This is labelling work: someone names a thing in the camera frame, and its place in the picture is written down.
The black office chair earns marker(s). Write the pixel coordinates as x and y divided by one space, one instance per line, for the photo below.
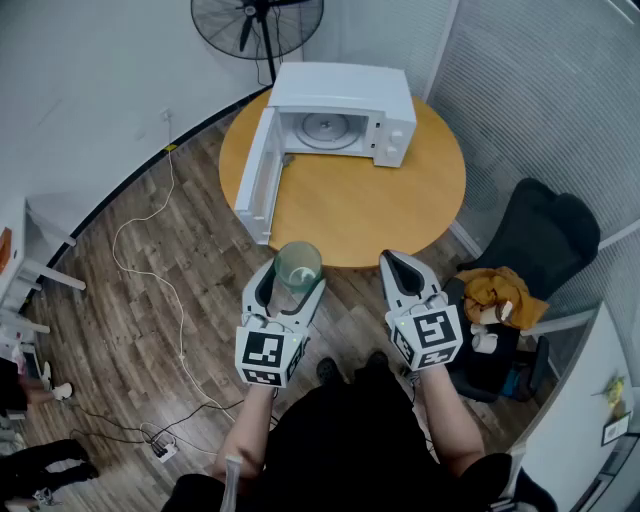
545 235

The black picture frame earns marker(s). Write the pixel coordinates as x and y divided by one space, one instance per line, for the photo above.
616 431

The white microwave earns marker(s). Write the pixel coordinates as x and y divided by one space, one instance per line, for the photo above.
340 85

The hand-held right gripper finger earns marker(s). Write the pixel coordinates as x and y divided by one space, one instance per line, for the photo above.
389 280
427 282

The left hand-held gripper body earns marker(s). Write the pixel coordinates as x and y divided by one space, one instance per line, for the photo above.
265 350

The tan cylindrical object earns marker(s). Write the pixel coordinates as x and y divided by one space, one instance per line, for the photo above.
497 314

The white wall socket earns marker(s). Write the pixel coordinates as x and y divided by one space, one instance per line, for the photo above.
166 114

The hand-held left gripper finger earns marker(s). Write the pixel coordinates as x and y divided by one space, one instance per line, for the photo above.
252 295
310 307

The white mug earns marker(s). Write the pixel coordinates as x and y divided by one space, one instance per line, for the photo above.
484 340

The white power strip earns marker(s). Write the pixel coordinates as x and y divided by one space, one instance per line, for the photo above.
165 448

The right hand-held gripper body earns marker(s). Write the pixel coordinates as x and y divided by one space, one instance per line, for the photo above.
430 332

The person's black clothing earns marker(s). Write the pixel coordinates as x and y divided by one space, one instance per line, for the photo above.
350 450

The white desk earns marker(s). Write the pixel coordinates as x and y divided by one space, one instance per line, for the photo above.
20 235

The person's left forearm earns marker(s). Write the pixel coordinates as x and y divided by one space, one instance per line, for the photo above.
250 430

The person's right forearm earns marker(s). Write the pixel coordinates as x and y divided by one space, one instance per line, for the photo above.
450 420

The small green plant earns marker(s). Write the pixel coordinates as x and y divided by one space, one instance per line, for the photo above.
615 390

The mustard yellow jacket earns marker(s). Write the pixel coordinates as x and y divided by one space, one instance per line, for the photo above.
500 287

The orange box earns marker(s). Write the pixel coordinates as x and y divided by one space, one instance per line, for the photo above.
5 250

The black standing fan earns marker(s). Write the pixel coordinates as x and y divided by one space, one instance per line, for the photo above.
260 25

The person's black shoe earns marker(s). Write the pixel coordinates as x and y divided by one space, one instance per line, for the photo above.
378 360
327 371

